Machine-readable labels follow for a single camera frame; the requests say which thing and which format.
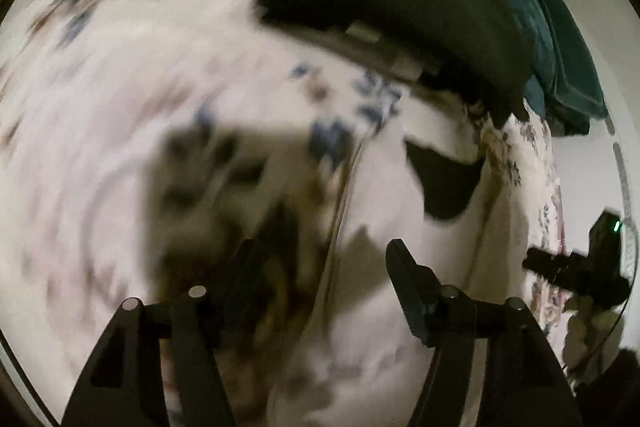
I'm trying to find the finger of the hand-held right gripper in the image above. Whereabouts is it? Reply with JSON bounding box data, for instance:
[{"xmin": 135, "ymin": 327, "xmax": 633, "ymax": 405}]
[{"xmin": 522, "ymin": 247, "xmax": 590, "ymax": 294}]

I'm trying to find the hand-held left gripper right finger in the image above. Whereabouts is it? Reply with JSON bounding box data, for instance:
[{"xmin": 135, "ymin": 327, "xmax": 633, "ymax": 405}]
[{"xmin": 385, "ymin": 238, "xmax": 585, "ymax": 427}]

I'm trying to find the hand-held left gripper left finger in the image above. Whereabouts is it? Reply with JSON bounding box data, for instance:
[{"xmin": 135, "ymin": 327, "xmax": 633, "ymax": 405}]
[{"xmin": 60, "ymin": 239, "xmax": 263, "ymax": 427}]

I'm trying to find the white garment with black patches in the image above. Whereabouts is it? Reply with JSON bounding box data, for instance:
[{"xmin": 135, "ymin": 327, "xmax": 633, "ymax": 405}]
[{"xmin": 142, "ymin": 99, "xmax": 533, "ymax": 427}]

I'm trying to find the person's right hand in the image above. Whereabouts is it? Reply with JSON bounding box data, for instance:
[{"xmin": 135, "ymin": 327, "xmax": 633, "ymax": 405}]
[{"xmin": 562, "ymin": 296, "xmax": 626, "ymax": 378}]

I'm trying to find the teal cloth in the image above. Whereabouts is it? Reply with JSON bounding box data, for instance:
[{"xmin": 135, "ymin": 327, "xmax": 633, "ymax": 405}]
[{"xmin": 450, "ymin": 0, "xmax": 610, "ymax": 136}]

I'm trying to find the white floral bed sheet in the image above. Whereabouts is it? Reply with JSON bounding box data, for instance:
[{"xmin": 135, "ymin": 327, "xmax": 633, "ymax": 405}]
[{"xmin": 0, "ymin": 0, "xmax": 568, "ymax": 427}]

